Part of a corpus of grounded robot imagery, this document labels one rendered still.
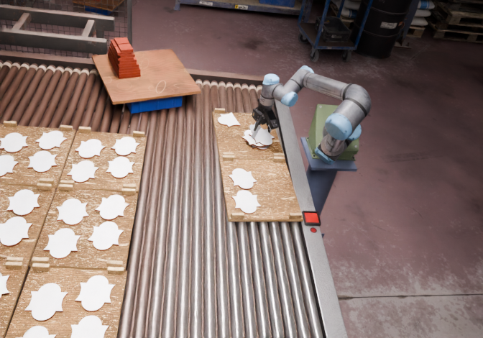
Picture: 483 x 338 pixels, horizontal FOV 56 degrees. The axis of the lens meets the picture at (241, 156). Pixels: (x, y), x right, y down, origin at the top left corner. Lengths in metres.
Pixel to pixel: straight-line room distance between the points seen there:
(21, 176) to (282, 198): 1.19
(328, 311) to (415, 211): 2.16
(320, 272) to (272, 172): 0.60
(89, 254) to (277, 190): 0.90
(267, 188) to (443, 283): 1.71
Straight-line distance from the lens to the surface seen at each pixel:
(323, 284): 1.94
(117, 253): 1.88
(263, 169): 2.29
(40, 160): 2.28
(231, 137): 2.45
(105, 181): 2.15
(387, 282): 3.30
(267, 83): 2.23
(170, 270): 1.85
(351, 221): 3.55
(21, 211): 2.06
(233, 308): 1.78
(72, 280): 1.82
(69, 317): 1.75
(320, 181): 2.67
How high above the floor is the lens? 2.43
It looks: 40 degrees down
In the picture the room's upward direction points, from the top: 11 degrees clockwise
